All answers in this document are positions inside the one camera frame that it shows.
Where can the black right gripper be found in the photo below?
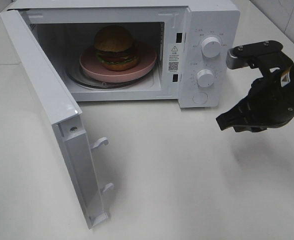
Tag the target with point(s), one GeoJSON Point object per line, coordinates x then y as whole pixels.
{"type": "Point", "coordinates": [266, 106]}

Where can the white timer knob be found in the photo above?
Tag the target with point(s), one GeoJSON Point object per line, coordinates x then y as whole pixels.
{"type": "Point", "coordinates": [205, 78]}

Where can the toy hamburger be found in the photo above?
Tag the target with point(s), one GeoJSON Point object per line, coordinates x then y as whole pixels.
{"type": "Point", "coordinates": [115, 48]}

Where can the pink round plate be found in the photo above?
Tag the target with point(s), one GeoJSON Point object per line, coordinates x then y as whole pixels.
{"type": "Point", "coordinates": [94, 69]}

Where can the white microwave door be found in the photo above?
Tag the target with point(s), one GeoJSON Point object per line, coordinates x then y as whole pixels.
{"type": "Point", "coordinates": [63, 114]}

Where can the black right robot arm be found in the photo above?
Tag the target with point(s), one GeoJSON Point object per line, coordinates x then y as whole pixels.
{"type": "Point", "coordinates": [287, 81]}

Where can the white upper power knob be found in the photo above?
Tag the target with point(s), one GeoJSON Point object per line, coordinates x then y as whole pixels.
{"type": "Point", "coordinates": [211, 46]}

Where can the white microwave oven body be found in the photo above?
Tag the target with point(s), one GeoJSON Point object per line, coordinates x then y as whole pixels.
{"type": "Point", "coordinates": [174, 28]}

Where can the glass microwave turntable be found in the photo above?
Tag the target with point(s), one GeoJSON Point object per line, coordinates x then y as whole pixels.
{"type": "Point", "coordinates": [150, 81]}

